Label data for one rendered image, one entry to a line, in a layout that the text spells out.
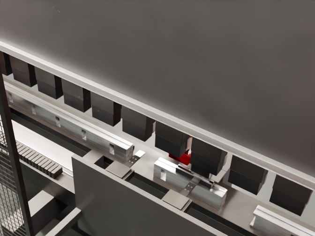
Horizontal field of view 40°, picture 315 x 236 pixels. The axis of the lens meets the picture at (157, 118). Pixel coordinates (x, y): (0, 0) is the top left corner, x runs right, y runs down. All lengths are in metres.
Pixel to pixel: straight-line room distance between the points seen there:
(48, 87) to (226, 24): 1.32
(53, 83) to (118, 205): 0.95
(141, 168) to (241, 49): 1.12
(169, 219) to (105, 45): 0.72
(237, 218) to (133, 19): 1.09
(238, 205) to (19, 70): 1.42
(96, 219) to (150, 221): 0.32
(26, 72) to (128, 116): 0.71
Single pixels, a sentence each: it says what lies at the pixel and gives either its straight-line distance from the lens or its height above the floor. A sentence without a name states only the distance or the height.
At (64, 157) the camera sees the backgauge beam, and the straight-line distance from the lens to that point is 2.25.
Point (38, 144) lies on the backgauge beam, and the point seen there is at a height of 0.98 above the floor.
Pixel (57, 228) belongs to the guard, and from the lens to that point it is 1.87.
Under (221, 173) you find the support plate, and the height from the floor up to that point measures 1.00.
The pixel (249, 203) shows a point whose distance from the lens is 2.23.
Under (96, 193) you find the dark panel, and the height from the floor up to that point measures 1.21.
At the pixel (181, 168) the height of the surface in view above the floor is 1.00.
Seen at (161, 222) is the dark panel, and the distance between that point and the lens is 1.60.
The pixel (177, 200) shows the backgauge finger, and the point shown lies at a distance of 1.97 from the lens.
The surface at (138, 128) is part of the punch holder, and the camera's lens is 2.12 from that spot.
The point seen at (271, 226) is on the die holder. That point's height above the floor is 0.94.
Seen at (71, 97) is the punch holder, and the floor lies 1.16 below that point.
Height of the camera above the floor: 2.50
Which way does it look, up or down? 38 degrees down
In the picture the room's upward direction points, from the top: 3 degrees clockwise
